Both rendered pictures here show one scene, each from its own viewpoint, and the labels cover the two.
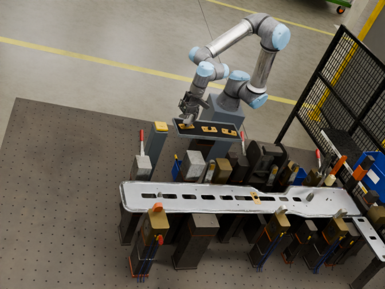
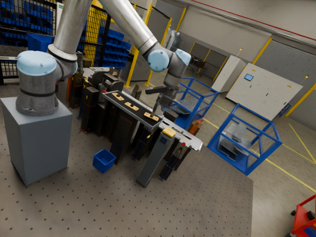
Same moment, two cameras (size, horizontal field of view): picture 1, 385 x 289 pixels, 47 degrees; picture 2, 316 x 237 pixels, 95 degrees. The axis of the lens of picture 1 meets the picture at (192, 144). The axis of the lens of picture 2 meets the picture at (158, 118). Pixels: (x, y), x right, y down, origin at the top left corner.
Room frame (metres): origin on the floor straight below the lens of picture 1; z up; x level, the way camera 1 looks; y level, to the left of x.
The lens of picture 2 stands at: (2.35, 0.61, 1.57)
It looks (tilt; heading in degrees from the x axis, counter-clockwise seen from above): 28 degrees down; 226
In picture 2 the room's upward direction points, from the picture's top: 25 degrees clockwise
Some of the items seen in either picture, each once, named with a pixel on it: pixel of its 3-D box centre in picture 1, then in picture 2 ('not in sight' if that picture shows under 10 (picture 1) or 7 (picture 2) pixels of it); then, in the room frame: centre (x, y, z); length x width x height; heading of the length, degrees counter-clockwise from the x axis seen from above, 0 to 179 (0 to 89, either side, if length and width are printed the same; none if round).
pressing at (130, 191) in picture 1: (252, 199); (132, 101); (1.75, -0.40, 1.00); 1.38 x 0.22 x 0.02; 120
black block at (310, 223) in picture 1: (299, 245); not in sight; (1.74, -0.74, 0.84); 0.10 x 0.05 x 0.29; 30
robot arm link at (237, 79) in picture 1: (238, 82); (39, 71); (2.38, -0.11, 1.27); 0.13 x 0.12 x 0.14; 57
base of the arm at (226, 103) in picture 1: (230, 98); (38, 97); (2.38, -0.10, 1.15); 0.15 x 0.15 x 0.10
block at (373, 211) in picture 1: (364, 231); (83, 75); (2.02, -1.12, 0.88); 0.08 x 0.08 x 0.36; 30
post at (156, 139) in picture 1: (149, 159); (154, 160); (1.82, 0.18, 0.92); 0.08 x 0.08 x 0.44; 30
